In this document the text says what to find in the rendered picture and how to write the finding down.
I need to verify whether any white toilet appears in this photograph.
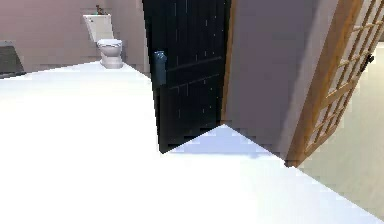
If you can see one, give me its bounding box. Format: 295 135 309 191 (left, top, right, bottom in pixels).
82 13 124 70

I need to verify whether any black door handle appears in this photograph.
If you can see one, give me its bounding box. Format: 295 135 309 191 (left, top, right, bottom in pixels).
361 54 375 72

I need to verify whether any black room door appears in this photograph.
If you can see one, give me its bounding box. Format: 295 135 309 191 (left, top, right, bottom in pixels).
141 0 232 155

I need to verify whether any blue-grey door handle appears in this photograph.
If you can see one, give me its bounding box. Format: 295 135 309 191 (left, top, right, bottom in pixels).
152 50 168 87

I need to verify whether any wooden lattice room door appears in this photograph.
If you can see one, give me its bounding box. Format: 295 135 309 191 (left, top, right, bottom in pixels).
285 0 384 168

